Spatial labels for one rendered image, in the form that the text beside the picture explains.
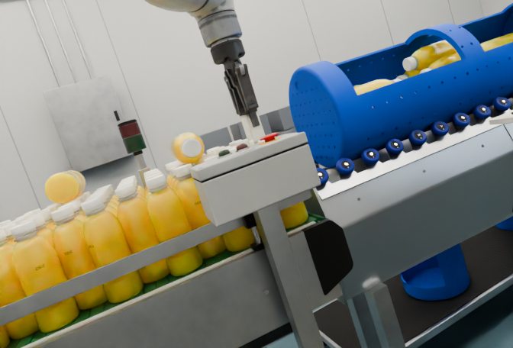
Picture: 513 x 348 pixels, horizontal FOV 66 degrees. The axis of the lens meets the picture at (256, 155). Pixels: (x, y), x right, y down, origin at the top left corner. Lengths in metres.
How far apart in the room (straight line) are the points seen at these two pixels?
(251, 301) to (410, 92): 0.63
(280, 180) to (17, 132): 3.81
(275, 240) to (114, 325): 0.33
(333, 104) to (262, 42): 3.85
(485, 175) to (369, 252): 0.39
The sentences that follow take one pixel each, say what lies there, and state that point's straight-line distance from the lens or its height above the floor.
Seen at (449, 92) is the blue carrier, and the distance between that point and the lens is 1.15.
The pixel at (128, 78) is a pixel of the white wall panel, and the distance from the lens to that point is 4.33.
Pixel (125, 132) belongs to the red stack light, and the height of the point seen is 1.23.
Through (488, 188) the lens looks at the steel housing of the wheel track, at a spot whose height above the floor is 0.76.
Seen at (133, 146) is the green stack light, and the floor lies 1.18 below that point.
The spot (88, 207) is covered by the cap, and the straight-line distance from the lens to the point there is 0.80.
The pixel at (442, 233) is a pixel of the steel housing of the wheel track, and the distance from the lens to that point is 1.20.
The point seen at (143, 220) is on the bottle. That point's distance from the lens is 0.82.
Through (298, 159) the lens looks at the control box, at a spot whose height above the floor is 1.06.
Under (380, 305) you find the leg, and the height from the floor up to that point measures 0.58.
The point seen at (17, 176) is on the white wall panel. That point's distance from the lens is 4.33.
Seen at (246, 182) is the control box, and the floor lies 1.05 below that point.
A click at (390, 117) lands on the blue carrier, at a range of 1.03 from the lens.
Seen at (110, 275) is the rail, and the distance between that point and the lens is 0.79.
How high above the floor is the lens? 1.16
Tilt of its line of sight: 6 degrees down
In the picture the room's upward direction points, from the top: 18 degrees counter-clockwise
